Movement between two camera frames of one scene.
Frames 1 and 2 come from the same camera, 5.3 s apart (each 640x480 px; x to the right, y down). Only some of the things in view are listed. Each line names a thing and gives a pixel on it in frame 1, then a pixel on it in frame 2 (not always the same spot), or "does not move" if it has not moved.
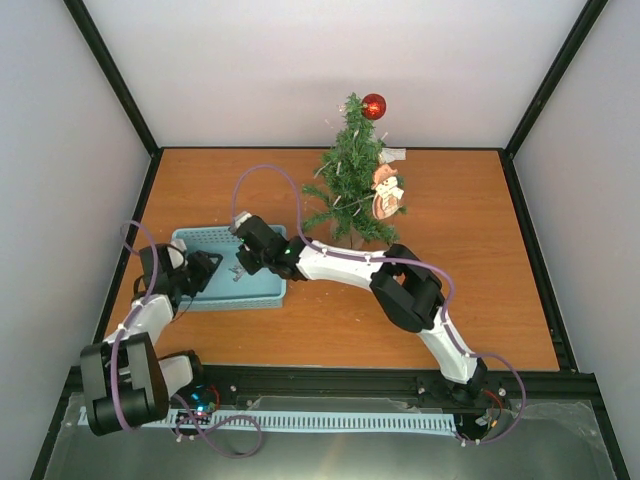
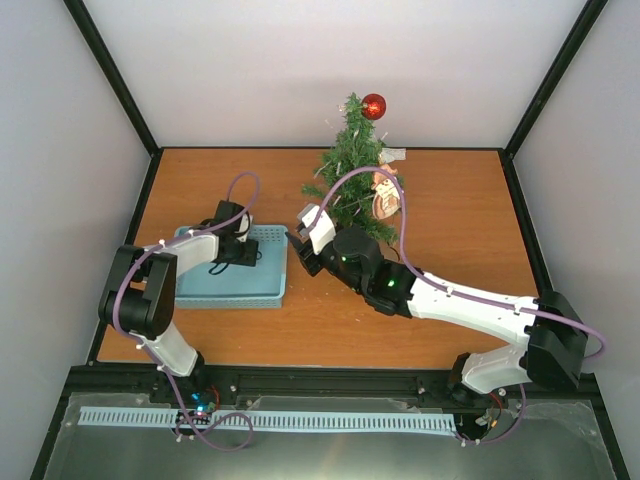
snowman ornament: x=388 y=197 does not move
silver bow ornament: x=390 y=154 does not move
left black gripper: x=205 y=268 to x=250 y=257
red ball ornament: x=373 y=106 does not move
